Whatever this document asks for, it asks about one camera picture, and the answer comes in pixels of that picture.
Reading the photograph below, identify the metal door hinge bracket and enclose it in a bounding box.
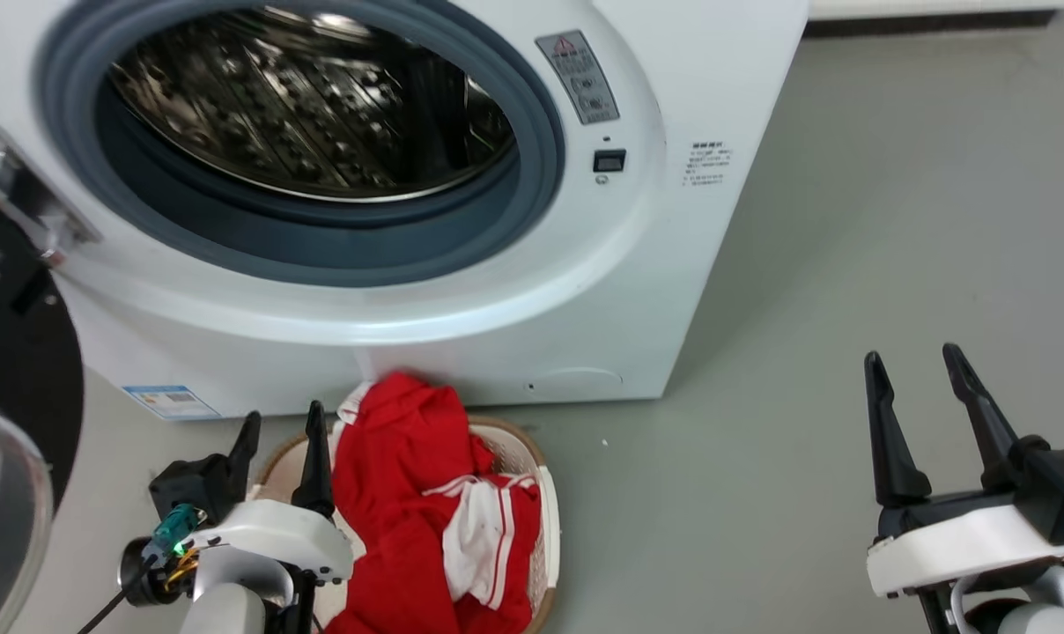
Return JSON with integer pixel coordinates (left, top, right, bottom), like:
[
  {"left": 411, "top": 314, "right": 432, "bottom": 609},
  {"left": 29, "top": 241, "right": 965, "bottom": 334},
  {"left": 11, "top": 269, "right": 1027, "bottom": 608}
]
[{"left": 0, "top": 119, "right": 101, "bottom": 265}]

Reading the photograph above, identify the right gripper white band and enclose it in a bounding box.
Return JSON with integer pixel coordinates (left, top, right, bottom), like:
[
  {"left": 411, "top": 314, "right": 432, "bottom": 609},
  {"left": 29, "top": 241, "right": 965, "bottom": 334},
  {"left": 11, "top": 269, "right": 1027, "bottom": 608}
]
[{"left": 865, "top": 343, "right": 1064, "bottom": 600}]

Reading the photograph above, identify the small printed text label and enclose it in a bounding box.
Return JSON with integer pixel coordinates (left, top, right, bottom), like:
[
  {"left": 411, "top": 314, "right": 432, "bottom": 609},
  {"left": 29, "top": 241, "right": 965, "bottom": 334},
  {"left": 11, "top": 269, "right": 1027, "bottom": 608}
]
[{"left": 682, "top": 141, "right": 734, "bottom": 188}]

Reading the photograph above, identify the blue energy label sticker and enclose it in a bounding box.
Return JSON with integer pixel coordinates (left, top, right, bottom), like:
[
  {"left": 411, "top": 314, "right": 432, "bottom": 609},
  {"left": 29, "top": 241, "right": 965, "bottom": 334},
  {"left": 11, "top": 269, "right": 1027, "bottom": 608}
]
[{"left": 122, "top": 385, "right": 220, "bottom": 420}]

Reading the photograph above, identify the stainless steel washing machine drum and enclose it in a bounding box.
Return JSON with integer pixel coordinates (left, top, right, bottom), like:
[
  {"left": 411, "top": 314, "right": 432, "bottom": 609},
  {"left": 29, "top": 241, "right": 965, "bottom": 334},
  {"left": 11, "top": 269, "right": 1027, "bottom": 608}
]
[{"left": 107, "top": 4, "right": 517, "bottom": 203}]

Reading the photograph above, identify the grey rubber door gasket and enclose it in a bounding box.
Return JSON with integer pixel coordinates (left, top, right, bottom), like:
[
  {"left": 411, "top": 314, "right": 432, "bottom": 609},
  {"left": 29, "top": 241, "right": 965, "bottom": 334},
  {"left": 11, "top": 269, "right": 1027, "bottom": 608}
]
[{"left": 34, "top": 0, "right": 566, "bottom": 288}]

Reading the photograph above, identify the white front-load washing machine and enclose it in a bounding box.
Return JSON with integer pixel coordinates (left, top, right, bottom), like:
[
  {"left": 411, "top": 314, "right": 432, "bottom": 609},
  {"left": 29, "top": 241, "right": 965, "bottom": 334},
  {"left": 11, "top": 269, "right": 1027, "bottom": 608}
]
[{"left": 0, "top": 0, "right": 810, "bottom": 422}]

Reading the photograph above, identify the grey warning sticker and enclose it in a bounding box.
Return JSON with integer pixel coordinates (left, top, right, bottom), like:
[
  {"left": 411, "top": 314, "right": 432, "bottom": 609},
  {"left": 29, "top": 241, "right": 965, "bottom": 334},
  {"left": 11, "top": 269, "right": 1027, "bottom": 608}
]
[{"left": 536, "top": 30, "right": 621, "bottom": 126}]

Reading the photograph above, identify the washing machine door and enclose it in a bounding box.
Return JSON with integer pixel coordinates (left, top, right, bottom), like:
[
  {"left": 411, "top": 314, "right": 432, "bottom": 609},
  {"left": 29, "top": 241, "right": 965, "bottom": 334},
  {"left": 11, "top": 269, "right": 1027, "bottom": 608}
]
[{"left": 0, "top": 203, "right": 85, "bottom": 634}]

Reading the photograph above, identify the red white-striped garment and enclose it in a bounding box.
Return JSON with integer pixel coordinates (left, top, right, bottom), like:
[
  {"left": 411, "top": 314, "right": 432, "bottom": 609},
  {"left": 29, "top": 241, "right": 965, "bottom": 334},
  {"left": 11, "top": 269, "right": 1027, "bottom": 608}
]
[{"left": 325, "top": 372, "right": 543, "bottom": 634}]

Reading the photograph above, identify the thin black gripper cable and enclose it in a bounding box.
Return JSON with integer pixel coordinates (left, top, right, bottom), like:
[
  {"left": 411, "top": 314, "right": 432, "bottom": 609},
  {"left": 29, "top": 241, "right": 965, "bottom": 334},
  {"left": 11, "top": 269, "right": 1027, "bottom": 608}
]
[{"left": 78, "top": 588, "right": 145, "bottom": 634}]

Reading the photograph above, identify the white wall baseboard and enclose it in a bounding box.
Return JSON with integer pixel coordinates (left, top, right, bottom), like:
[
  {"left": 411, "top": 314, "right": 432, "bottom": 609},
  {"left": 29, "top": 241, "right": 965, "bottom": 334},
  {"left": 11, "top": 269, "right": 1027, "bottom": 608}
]
[{"left": 801, "top": 0, "right": 1064, "bottom": 38}]

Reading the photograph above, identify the round filter cover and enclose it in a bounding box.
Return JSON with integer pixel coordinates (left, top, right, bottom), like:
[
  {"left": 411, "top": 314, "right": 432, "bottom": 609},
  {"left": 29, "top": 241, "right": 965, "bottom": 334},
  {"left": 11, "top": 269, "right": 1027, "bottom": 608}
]
[{"left": 525, "top": 367, "right": 624, "bottom": 402}]

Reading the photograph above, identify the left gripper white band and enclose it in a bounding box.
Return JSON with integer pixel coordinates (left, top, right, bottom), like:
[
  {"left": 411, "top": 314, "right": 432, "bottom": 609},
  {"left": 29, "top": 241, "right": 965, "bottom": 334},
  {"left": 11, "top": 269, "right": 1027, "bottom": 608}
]
[{"left": 149, "top": 401, "right": 354, "bottom": 586}]

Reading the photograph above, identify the cream perforated laundry basket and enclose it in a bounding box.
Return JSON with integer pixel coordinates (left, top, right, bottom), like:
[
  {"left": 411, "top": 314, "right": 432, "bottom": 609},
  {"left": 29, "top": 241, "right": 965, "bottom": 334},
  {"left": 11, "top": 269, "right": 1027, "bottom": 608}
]
[{"left": 250, "top": 414, "right": 561, "bottom": 634}]

